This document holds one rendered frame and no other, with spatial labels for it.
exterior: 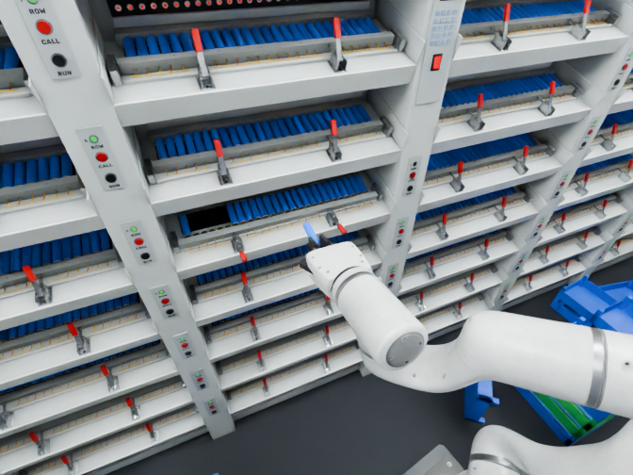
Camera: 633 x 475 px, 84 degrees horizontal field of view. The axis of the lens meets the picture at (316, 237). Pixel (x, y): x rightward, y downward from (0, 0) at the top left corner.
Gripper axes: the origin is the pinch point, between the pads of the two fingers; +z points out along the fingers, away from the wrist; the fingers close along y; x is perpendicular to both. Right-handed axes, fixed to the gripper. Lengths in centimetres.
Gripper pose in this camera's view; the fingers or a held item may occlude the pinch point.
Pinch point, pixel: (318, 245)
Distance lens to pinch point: 74.3
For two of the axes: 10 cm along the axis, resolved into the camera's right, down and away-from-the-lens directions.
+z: -3.7, -4.4, 8.2
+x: 0.8, 8.7, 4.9
